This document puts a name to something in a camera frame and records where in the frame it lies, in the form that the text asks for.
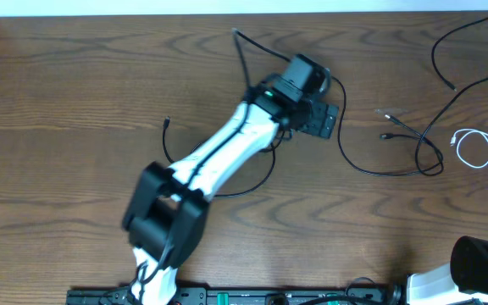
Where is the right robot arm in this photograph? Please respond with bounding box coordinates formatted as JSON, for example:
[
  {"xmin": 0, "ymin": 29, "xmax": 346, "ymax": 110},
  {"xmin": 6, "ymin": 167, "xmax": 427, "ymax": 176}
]
[{"xmin": 405, "ymin": 128, "xmax": 488, "ymax": 305}]

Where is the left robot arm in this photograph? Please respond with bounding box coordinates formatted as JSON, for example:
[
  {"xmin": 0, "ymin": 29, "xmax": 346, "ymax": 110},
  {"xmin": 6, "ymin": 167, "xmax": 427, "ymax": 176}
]
[{"xmin": 122, "ymin": 54, "xmax": 338, "ymax": 304}]

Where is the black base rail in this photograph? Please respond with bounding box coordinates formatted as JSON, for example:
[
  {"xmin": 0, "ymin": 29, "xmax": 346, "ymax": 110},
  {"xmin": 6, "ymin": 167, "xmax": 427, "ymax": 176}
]
[{"xmin": 65, "ymin": 286, "xmax": 406, "ymax": 305}]

